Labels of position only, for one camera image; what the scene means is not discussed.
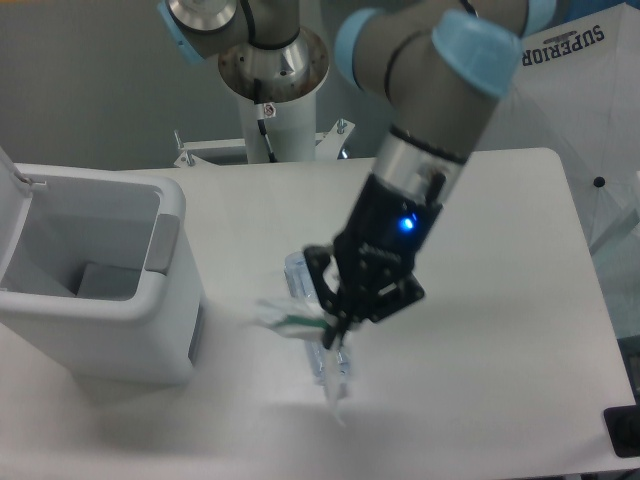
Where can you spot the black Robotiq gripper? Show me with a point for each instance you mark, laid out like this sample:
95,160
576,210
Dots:
375,255

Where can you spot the white plastic wrapper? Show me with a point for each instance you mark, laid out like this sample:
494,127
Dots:
298,319

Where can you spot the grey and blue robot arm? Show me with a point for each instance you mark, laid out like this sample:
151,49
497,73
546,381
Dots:
442,65

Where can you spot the white plastic trash can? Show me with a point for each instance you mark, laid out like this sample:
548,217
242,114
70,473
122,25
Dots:
97,272

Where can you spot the crushed clear plastic bottle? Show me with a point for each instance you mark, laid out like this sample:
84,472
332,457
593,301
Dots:
301,286

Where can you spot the white umbrella with navy lettering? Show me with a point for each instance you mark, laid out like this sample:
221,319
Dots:
577,93

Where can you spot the black device at table edge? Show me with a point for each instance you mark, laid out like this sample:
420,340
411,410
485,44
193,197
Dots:
622,424

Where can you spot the white metal base frame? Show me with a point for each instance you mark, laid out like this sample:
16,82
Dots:
343,140

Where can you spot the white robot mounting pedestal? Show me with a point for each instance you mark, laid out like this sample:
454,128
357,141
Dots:
276,89

